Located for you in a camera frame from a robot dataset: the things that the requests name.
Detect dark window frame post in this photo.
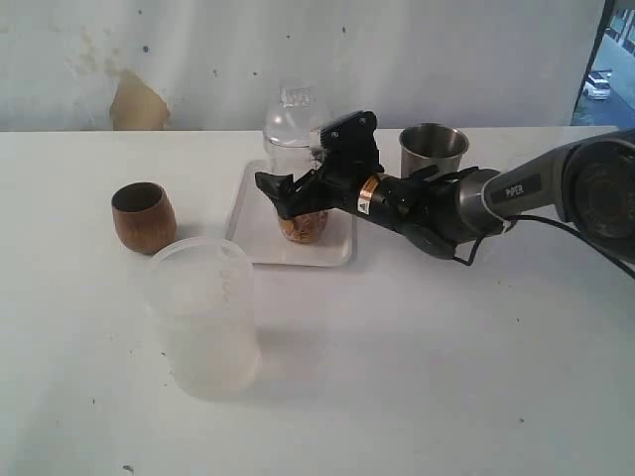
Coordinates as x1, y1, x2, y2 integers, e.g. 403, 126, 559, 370
570, 0, 616, 126

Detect wooden block pieces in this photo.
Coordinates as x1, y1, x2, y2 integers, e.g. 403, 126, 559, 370
278, 211, 328, 244

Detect brown wooden cup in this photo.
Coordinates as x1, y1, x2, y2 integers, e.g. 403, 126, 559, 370
111, 181, 177, 255

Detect clear graduated shaker cup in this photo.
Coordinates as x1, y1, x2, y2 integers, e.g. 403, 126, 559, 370
265, 141, 331, 245

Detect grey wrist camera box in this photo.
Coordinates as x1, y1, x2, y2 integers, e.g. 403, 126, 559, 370
309, 111, 369, 152

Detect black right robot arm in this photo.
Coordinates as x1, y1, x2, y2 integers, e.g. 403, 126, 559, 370
255, 110, 634, 275

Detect white rectangular tray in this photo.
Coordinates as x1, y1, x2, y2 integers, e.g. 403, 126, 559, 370
225, 158, 356, 268

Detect stainless steel tumbler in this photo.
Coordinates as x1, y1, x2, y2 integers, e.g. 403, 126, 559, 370
399, 123, 469, 178

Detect clear dome shaker lid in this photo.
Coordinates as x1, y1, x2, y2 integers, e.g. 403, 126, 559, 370
263, 78, 331, 148

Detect translucent plastic lidded container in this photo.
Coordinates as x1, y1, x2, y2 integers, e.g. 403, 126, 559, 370
142, 237, 261, 401

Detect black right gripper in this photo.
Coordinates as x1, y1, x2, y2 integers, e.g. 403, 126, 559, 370
254, 111, 384, 218

